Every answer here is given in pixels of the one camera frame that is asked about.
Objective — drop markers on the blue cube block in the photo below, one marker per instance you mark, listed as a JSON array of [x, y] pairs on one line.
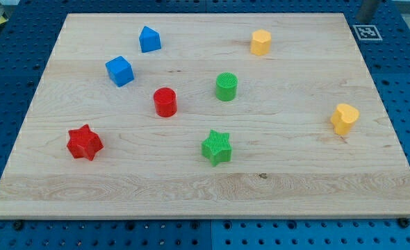
[[120, 71]]

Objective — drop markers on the blue triangle block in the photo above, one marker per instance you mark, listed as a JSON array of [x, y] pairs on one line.
[[149, 40]]

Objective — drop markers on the wooden board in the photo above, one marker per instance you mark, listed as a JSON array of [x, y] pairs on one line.
[[287, 162]]

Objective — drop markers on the green star block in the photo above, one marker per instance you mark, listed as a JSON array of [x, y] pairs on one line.
[[217, 148]]

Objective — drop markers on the red cylinder block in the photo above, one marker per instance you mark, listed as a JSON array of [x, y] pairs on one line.
[[165, 101]]

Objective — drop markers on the green cylinder block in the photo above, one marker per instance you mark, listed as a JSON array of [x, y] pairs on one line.
[[226, 86]]

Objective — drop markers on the yellow hexagon block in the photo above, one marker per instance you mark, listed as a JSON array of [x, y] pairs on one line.
[[260, 42]]

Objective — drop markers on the red star block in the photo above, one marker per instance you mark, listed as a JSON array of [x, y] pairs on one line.
[[84, 143]]

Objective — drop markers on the yellow heart block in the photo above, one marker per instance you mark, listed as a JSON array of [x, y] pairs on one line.
[[343, 118]]

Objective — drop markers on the white fiducial marker tag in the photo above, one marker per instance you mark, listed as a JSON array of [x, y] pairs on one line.
[[367, 33]]

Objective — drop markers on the grey metal post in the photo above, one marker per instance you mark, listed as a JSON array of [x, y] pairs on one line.
[[367, 10]]

